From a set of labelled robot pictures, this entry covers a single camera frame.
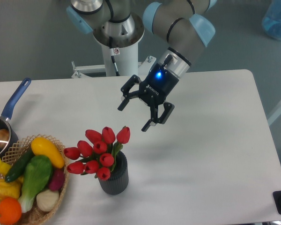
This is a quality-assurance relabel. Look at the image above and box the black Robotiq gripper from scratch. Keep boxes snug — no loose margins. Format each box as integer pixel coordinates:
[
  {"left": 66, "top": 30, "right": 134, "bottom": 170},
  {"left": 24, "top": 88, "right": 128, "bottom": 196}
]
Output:
[{"left": 118, "top": 64, "right": 179, "bottom": 132}]

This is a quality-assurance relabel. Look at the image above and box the red tulip bouquet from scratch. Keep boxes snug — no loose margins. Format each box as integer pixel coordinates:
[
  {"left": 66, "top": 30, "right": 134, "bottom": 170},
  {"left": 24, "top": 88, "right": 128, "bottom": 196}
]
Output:
[{"left": 64, "top": 126, "right": 131, "bottom": 180}]

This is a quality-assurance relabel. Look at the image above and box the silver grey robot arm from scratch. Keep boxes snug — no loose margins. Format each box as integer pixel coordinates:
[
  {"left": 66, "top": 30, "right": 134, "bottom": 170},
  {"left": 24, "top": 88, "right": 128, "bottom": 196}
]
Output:
[{"left": 67, "top": 0, "right": 215, "bottom": 131}]

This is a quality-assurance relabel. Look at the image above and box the dark grey ribbed vase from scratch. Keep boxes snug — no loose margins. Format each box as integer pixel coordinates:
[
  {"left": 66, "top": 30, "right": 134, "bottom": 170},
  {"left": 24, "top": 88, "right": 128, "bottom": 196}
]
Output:
[{"left": 99, "top": 151, "right": 129, "bottom": 195}]

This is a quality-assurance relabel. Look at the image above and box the yellow squash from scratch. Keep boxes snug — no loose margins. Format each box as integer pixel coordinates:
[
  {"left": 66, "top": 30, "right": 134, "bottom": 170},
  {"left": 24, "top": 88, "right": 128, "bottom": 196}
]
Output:
[{"left": 31, "top": 137, "right": 65, "bottom": 169}]

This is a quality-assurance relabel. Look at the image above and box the purple red radish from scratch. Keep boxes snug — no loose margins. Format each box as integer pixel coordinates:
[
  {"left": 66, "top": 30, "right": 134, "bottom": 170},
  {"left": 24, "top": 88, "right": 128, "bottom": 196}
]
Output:
[{"left": 48, "top": 169, "right": 65, "bottom": 191}]

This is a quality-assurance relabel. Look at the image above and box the green bok choy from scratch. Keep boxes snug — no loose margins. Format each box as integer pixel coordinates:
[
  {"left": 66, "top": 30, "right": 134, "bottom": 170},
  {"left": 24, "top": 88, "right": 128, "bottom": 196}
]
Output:
[{"left": 18, "top": 155, "right": 52, "bottom": 213}]

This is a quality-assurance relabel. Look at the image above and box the dark green cucumber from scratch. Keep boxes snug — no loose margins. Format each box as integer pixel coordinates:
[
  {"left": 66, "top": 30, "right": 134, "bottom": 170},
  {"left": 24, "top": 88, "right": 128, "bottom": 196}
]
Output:
[{"left": 5, "top": 148, "right": 35, "bottom": 183}]

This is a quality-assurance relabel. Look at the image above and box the white garlic bulb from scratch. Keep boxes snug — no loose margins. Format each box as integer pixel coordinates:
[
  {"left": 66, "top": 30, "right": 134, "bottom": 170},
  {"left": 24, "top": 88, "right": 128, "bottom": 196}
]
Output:
[{"left": 36, "top": 189, "right": 59, "bottom": 212}]

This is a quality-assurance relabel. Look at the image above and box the woven wicker basket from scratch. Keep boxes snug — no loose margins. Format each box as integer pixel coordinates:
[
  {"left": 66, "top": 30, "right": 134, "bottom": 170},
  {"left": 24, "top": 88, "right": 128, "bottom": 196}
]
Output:
[{"left": 0, "top": 134, "right": 70, "bottom": 225}]

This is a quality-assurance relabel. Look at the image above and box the small yellow banana pepper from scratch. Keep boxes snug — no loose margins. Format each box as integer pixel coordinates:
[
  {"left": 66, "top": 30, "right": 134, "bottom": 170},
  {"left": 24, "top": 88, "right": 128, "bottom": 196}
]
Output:
[{"left": 0, "top": 158, "right": 12, "bottom": 177}]

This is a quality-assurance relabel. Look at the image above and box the yellow gourd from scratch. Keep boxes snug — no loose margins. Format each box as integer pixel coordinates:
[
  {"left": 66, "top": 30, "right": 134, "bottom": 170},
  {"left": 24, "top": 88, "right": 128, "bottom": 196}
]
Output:
[{"left": 0, "top": 179, "right": 22, "bottom": 201}]

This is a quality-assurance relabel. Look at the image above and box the orange fruit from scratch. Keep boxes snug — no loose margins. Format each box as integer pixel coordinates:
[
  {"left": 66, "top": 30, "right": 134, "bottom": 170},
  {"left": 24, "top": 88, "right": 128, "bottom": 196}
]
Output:
[{"left": 0, "top": 197, "right": 22, "bottom": 225}]

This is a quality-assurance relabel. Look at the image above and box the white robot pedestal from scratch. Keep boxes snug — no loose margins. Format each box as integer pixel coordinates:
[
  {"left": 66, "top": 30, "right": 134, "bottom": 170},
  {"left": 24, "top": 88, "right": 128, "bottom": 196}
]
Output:
[{"left": 71, "top": 42, "right": 156, "bottom": 78}]

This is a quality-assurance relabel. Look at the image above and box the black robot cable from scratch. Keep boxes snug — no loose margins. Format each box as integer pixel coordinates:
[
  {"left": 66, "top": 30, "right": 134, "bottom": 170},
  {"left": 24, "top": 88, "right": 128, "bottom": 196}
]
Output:
[{"left": 108, "top": 36, "right": 121, "bottom": 77}]

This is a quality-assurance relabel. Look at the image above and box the blue handled saucepan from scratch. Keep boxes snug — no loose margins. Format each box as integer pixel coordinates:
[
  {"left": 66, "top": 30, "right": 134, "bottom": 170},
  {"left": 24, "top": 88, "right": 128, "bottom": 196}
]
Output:
[{"left": 0, "top": 78, "right": 31, "bottom": 158}]

